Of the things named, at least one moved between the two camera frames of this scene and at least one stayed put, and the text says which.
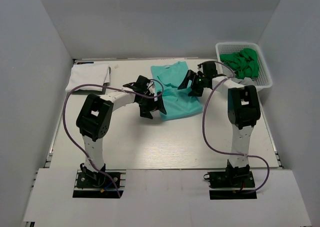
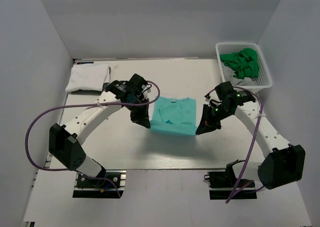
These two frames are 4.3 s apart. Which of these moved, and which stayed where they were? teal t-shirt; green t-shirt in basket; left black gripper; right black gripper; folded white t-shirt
Moved: left black gripper; teal t-shirt; right black gripper
Stayed: folded white t-shirt; green t-shirt in basket
